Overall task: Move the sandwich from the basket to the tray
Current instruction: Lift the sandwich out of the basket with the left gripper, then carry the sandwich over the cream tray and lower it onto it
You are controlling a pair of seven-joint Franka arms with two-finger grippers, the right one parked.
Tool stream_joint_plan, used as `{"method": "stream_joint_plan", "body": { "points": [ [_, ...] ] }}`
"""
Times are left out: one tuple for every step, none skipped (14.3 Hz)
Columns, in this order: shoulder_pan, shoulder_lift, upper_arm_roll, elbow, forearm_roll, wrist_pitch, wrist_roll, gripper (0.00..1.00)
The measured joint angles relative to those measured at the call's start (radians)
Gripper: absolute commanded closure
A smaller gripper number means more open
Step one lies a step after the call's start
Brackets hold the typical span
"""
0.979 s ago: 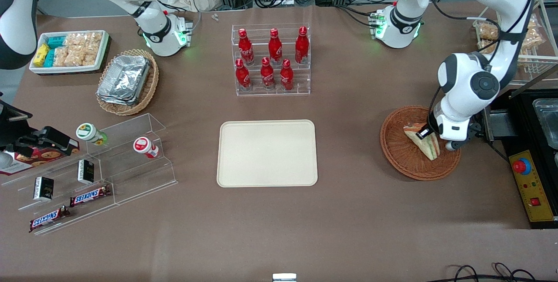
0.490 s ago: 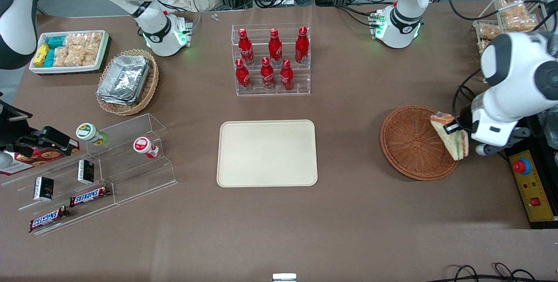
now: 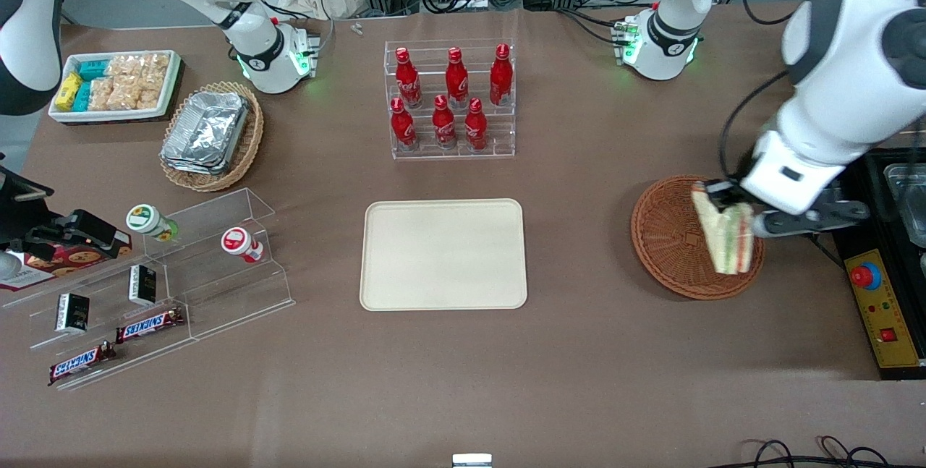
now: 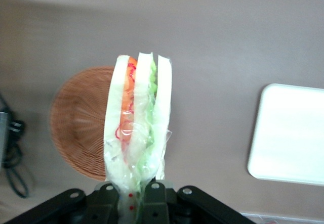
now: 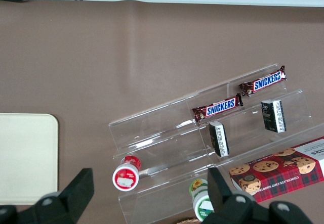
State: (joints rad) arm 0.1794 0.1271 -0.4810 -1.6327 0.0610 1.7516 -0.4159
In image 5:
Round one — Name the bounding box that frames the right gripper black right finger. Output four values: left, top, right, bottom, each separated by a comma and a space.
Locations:
202, 167, 256, 224

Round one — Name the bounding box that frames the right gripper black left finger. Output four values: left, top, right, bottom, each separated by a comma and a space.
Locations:
35, 168, 95, 224

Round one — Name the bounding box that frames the oval light wicker basket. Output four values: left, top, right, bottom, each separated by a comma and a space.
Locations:
176, 217, 203, 224

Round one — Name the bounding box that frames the cream plastic serving tray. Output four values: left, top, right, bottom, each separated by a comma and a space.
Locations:
0, 113, 59, 206

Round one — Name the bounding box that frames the green-lid yoghurt bottle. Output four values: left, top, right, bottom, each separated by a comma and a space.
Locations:
188, 178, 216, 222

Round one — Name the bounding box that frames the red-lid yoghurt bottle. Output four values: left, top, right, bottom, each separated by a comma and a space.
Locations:
112, 155, 142, 192

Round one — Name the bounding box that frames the small black carton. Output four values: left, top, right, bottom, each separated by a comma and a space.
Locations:
260, 99, 287, 133
209, 120, 231, 158

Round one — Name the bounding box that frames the red tartan cookie box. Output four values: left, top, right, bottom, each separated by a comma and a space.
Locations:
229, 137, 324, 204

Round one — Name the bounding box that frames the clear acrylic stepped stand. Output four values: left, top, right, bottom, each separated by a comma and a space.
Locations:
108, 62, 324, 224

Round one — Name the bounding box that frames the Snickers chocolate bar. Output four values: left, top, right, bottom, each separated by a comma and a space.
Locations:
238, 65, 288, 97
191, 93, 244, 122

